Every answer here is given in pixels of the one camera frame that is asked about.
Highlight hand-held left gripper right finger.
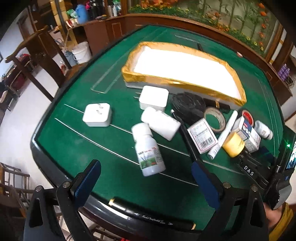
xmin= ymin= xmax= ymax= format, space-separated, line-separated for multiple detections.
xmin=191 ymin=160 xmax=270 ymax=241

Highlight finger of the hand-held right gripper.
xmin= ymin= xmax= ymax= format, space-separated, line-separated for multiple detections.
xmin=259 ymin=146 xmax=278 ymax=166
xmin=238 ymin=152 xmax=252 ymax=164

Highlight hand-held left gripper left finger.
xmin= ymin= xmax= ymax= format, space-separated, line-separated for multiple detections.
xmin=23 ymin=159 xmax=102 ymax=241

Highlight yellow tape roll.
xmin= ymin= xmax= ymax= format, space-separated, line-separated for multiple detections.
xmin=221 ymin=132 xmax=245 ymax=158

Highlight blue and white box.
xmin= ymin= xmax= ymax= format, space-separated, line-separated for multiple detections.
xmin=231 ymin=116 xmax=262 ymax=153

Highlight small white bottle dark label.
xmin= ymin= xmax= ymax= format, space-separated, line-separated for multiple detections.
xmin=254 ymin=121 xmax=273 ymax=141

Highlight black tape roll tan core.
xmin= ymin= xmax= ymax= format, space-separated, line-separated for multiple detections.
xmin=203 ymin=107 xmax=226 ymax=133

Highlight black tape roll red label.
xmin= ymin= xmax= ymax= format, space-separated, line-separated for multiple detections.
xmin=242 ymin=109 xmax=255 ymax=128

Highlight thin black rod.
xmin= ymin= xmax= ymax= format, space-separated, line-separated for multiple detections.
xmin=171 ymin=110 xmax=203 ymax=161

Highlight white barcode medicine box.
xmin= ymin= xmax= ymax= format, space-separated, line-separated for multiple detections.
xmin=187 ymin=118 xmax=219 ymax=154

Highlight white smart plug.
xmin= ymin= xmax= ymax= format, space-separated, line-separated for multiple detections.
xmin=83 ymin=103 xmax=113 ymax=127

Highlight white bottle green label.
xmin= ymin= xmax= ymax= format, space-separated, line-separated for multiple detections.
xmin=131 ymin=123 xmax=166 ymax=177

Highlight plain white bottle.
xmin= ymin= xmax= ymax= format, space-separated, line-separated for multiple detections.
xmin=141 ymin=107 xmax=181 ymax=141

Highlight black round device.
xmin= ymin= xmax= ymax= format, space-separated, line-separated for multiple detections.
xmin=171 ymin=92 xmax=207 ymax=124

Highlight white power adapter with prongs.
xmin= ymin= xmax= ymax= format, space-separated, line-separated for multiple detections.
xmin=134 ymin=85 xmax=169 ymax=112

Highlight white foam tray yellow tape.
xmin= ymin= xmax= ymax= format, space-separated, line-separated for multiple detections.
xmin=122 ymin=42 xmax=247 ymax=107

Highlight person's right forearm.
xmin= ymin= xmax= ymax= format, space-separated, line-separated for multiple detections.
xmin=264 ymin=203 xmax=295 ymax=241

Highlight white marker pen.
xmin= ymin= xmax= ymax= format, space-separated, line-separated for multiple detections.
xmin=206 ymin=110 xmax=238 ymax=160

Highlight green felt game table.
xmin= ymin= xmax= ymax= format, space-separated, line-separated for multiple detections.
xmin=30 ymin=24 xmax=286 ymax=234

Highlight short black pen gold band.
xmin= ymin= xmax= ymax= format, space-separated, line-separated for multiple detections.
xmin=203 ymin=97 xmax=232 ymax=113

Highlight long black marker gold ends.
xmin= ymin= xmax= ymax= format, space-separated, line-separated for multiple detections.
xmin=109 ymin=197 xmax=197 ymax=231

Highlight wooden lattice chair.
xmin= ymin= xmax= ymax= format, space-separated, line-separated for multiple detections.
xmin=0 ymin=162 xmax=31 ymax=218

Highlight purple bottle pack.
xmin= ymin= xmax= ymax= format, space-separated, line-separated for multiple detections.
xmin=277 ymin=63 xmax=290 ymax=81

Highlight grey watering can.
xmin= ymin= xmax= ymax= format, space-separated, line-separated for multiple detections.
xmin=62 ymin=50 xmax=78 ymax=66

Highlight white plastic bucket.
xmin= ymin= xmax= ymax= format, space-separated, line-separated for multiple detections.
xmin=71 ymin=42 xmax=92 ymax=65

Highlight dark wooden chair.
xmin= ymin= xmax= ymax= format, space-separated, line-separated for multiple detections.
xmin=6 ymin=25 xmax=70 ymax=102

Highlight curved wooden counter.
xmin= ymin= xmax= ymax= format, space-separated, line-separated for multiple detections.
xmin=66 ymin=13 xmax=293 ymax=106

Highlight blue jug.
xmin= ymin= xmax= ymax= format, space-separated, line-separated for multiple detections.
xmin=75 ymin=4 xmax=89 ymax=25

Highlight black kettle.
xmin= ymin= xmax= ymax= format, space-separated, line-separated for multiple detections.
xmin=89 ymin=0 xmax=102 ymax=20

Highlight bamboo and flower wall panel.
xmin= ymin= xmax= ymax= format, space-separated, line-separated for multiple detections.
xmin=127 ymin=0 xmax=285 ymax=58

